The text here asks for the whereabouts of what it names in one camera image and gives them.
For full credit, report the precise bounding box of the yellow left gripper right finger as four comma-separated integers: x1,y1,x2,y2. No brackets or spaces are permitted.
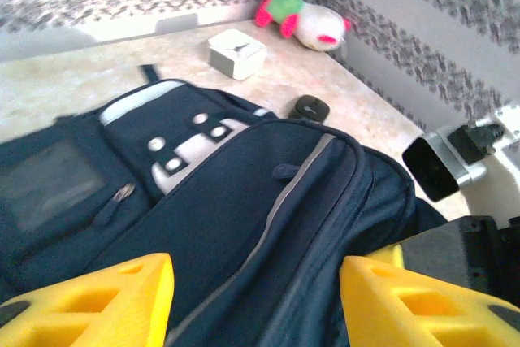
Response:
340,255,520,347

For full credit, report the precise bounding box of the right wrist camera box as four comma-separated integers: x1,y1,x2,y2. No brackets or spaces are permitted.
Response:
401,105,520,226

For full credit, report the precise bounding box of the white cube alarm clock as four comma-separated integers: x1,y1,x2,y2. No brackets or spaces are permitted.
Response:
207,28,268,80

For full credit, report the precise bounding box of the black computer mouse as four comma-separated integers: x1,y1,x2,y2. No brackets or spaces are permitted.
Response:
287,95,329,124

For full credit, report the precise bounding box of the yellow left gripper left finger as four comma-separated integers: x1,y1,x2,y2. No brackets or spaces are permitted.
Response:
0,252,176,347

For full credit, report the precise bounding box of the white pink green plush toy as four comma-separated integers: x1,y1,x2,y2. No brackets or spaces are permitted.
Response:
254,0,353,52

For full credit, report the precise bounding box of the navy blue student backpack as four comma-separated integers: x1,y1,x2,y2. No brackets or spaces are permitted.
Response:
0,64,448,347

